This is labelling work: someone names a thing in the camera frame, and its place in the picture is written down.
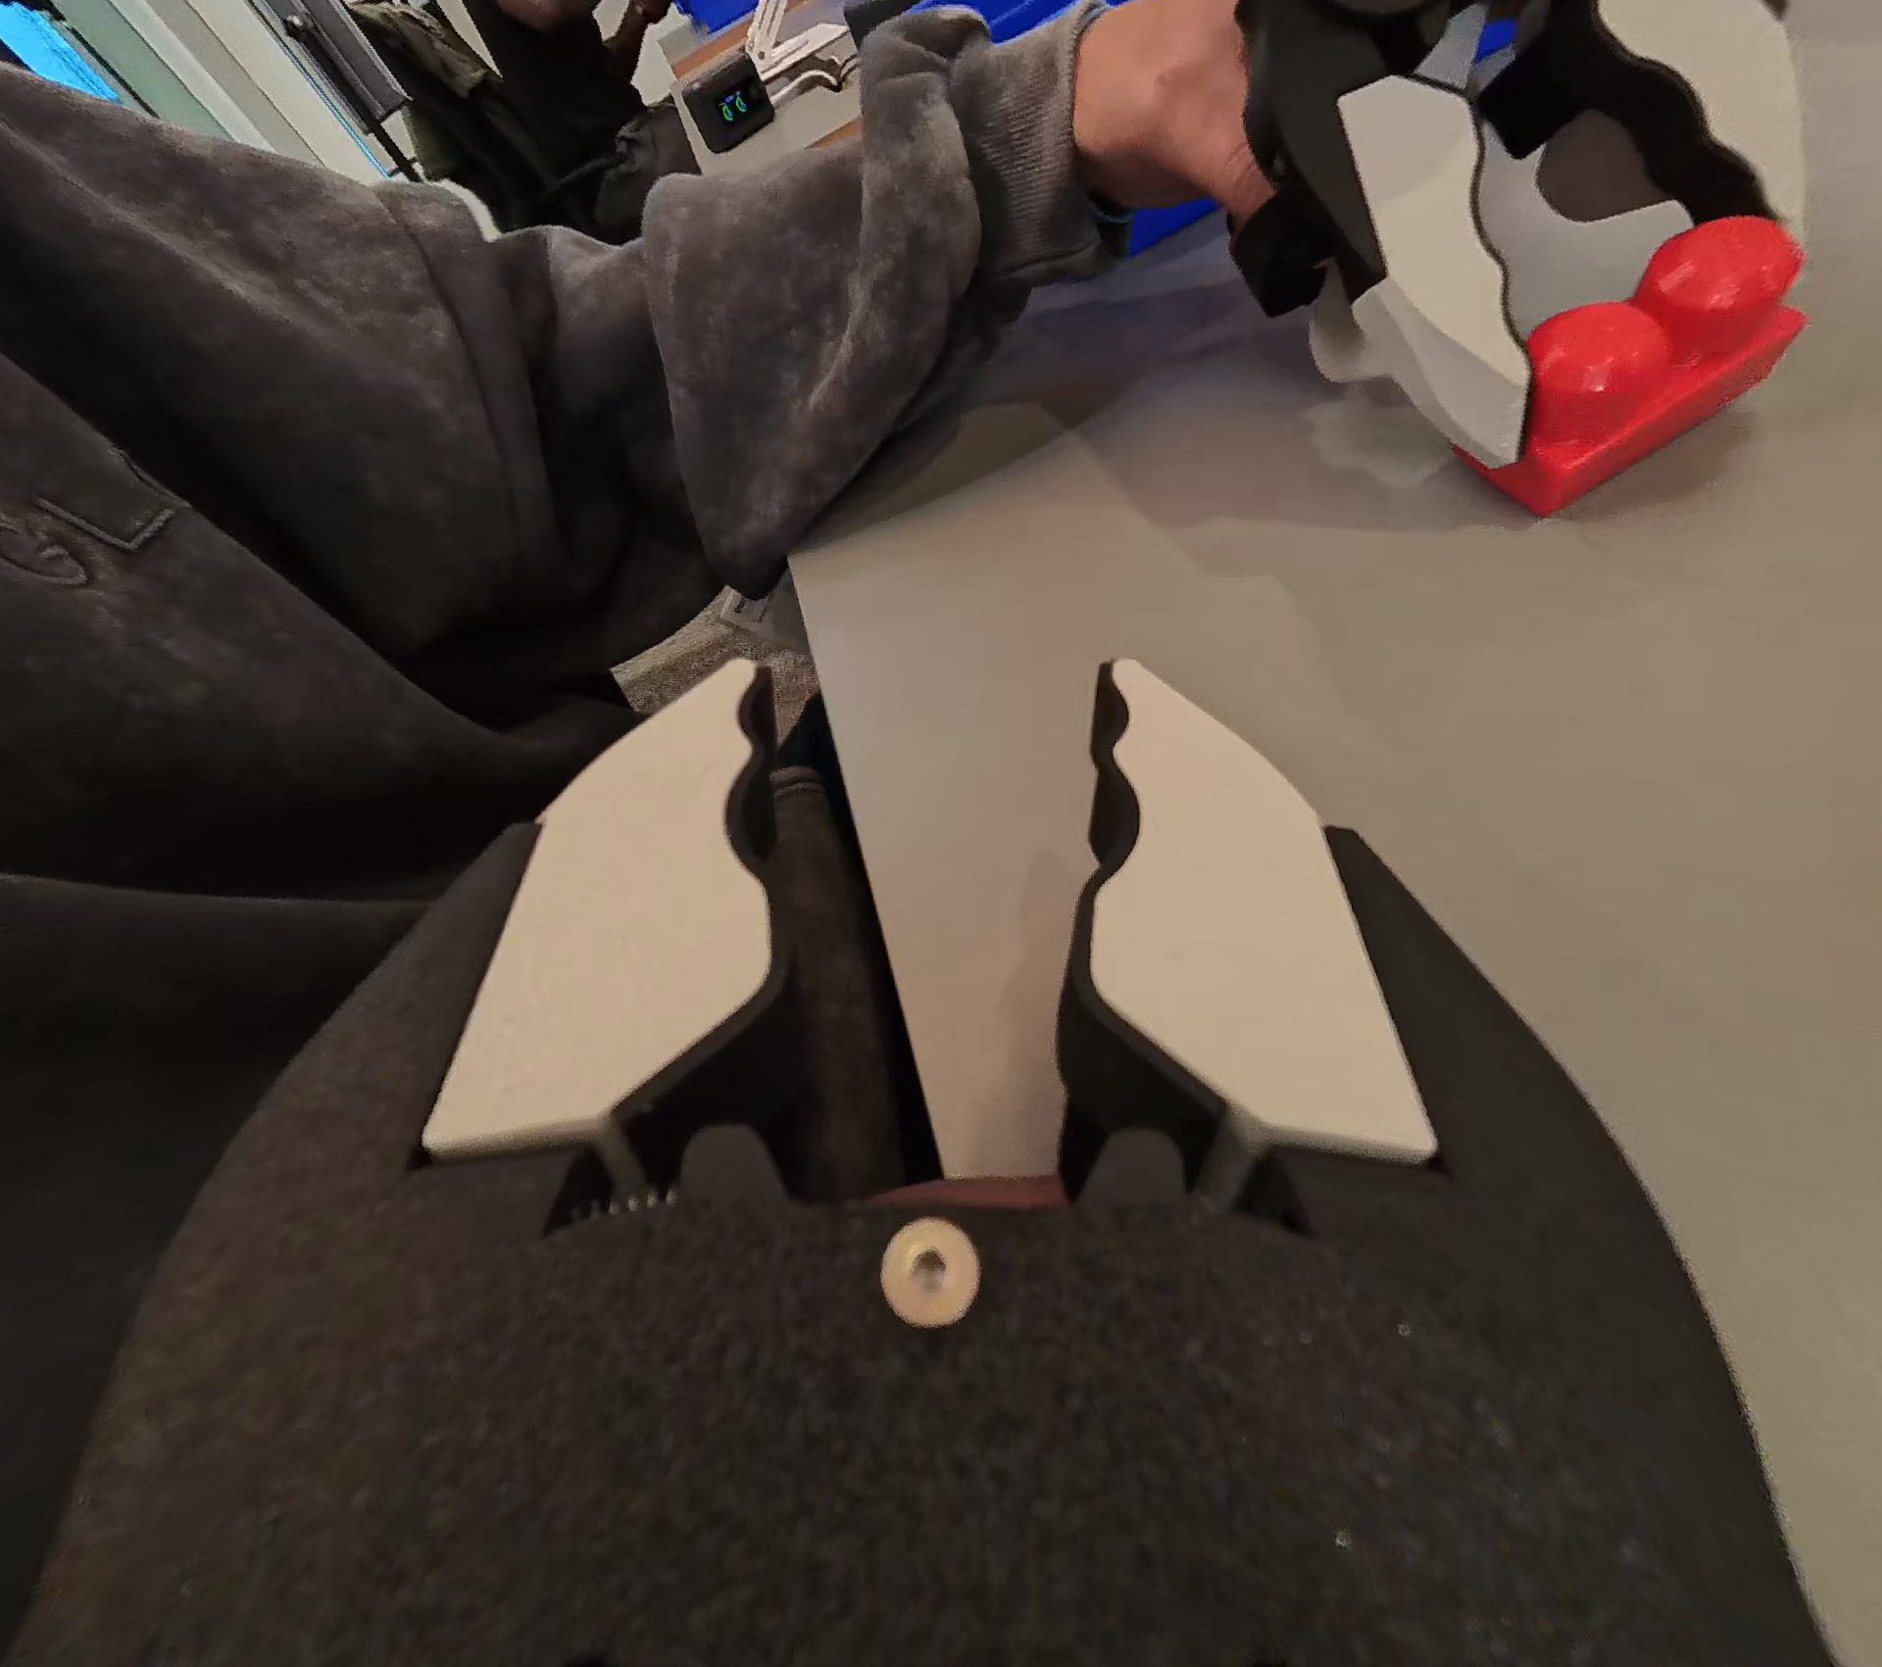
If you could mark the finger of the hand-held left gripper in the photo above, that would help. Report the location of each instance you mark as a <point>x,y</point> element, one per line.
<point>1738,50</point>
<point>1426,225</point>

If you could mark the wood-edged grey table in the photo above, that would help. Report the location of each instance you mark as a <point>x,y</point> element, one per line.
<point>801,116</point>

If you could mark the person's left hand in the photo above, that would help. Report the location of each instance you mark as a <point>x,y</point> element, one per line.
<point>1175,94</point>

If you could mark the red two-stud toy block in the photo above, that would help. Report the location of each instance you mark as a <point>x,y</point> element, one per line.
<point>1619,432</point>

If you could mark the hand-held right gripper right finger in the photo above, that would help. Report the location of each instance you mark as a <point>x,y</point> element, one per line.
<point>1248,961</point>

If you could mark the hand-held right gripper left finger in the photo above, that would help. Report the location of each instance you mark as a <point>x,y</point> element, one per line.
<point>617,961</point>

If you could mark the person's dark trousers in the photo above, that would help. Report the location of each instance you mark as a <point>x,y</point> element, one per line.
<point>151,1032</point>

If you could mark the person's right hand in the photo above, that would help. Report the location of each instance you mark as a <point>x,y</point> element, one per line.
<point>971,1192</point>

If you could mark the grey desk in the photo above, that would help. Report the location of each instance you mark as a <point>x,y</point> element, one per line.
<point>1322,742</point>

